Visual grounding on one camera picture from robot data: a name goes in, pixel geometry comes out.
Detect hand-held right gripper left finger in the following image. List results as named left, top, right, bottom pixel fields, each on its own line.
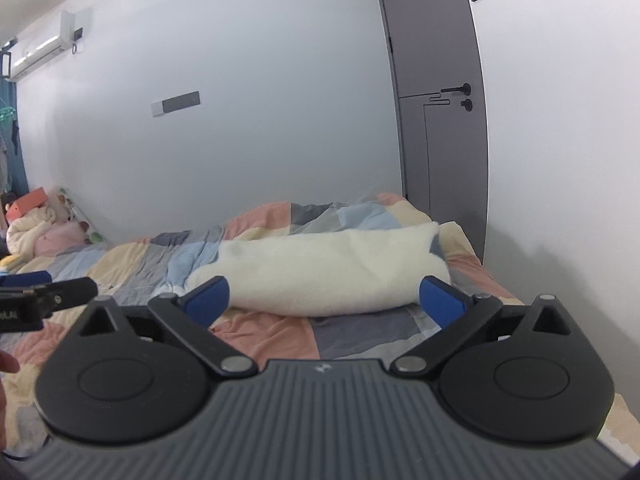
left=75, top=276, right=257, bottom=378

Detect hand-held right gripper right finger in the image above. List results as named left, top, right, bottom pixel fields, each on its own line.
left=390, top=276, right=577, bottom=377

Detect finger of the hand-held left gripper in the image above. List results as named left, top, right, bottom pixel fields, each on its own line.
left=0, top=270, right=53, bottom=291
left=27, top=276, right=99, bottom=319

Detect cream fleece sweater blue stripes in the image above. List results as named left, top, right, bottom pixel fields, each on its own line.
left=187, top=221, right=452, bottom=318

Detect person's left hand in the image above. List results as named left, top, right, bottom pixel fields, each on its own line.
left=0, top=350, right=22, bottom=453

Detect cream blanket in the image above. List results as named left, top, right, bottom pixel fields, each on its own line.
left=6, top=205, right=57, bottom=259

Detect pastel patchwork quilt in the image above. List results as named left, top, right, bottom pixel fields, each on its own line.
left=0, top=192, right=640, bottom=466

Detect printed pillow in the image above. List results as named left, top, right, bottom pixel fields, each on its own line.
left=59, top=187, right=104, bottom=243

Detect orange box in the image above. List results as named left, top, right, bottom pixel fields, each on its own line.
left=14, top=187, right=49, bottom=221

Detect white brown plush toy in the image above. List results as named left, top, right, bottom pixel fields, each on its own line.
left=47, top=187, right=71, bottom=223

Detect white air conditioner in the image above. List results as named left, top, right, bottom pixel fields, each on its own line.
left=9, top=8, right=93, bottom=81

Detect grey door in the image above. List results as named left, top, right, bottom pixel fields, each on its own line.
left=371, top=0, right=492, bottom=266

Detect grey wall panel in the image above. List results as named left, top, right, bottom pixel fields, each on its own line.
left=163, top=91, right=201, bottom=112

